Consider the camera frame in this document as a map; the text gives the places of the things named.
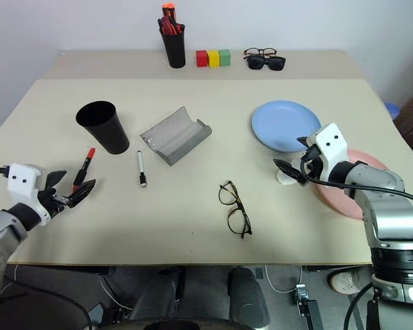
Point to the white sneaker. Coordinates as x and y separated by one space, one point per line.
347 280

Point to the small white object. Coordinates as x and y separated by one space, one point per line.
281 178

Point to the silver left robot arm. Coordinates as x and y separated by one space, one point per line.
1 237

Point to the empty black cup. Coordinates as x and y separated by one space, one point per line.
106 132

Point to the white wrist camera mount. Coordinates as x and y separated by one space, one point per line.
332 146
22 182

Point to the red black screwdriver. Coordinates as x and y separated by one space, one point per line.
177 28
164 25

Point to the green cube block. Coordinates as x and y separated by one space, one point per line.
225 57

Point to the thin black-framed glasses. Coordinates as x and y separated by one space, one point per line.
260 50

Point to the orange-topped screwdriver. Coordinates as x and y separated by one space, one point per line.
168 10

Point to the yellow cube block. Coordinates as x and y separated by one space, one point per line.
213 58

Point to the tortoiseshell round glasses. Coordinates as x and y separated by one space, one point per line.
241 208

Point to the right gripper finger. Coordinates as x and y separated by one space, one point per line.
303 141
290 170

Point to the black cup holding screwdrivers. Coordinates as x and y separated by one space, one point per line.
174 49

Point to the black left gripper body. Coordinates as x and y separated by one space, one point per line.
51 201

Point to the dark rounded shape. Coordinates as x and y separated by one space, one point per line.
155 292
248 295

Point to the open grey glasses case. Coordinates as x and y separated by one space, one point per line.
173 137

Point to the blue plate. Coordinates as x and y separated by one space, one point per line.
282 123

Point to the white marker with black cap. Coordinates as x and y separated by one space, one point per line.
140 166

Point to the red cube block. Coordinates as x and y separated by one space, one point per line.
201 58

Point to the black sunglasses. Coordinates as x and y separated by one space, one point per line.
277 63

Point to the blue round container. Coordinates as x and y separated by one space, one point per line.
392 110

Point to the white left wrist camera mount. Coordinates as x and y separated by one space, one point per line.
22 182

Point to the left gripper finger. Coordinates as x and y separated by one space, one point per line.
82 190
56 177

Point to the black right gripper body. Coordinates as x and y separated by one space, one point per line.
313 163

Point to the red black marker pen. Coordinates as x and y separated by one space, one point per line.
83 168

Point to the black floor device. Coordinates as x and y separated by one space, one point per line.
306 306

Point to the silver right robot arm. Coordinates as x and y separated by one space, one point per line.
389 213

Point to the pink plate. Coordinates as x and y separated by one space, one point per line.
334 197

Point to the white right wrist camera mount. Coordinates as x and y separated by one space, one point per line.
332 146

